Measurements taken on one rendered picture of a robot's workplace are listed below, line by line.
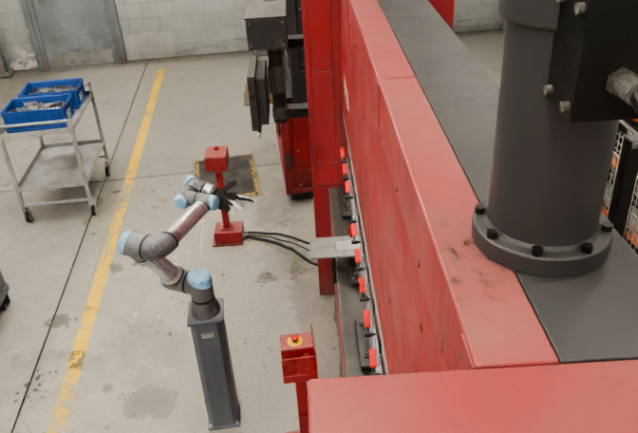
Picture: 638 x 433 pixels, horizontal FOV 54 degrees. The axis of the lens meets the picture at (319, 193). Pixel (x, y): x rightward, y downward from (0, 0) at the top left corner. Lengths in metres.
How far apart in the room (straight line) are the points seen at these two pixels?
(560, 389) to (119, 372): 3.67
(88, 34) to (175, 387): 6.99
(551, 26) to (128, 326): 4.05
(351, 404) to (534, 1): 0.49
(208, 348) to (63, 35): 7.49
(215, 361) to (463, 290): 2.63
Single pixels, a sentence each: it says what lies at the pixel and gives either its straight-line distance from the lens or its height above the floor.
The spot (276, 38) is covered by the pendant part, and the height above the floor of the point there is 1.82.
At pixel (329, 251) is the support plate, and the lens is 3.21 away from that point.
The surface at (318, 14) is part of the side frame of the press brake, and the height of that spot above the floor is 1.98.
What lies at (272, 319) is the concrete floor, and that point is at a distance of 4.36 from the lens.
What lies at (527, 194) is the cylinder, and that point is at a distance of 0.87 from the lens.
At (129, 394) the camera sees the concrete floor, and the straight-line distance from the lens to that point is 4.09.
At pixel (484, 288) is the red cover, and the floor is 2.30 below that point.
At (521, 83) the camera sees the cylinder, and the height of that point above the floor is 2.56.
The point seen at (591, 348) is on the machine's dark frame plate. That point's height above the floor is 2.30.
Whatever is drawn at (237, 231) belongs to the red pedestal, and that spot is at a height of 0.12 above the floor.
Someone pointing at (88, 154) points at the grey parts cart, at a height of 0.33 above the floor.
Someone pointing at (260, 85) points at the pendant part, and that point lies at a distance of 3.91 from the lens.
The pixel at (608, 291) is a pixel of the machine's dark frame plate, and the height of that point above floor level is 2.30.
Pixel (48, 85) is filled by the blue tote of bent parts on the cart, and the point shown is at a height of 0.96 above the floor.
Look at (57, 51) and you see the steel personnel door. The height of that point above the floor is 0.26.
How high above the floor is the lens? 2.83
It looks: 30 degrees down
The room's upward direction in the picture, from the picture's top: 3 degrees counter-clockwise
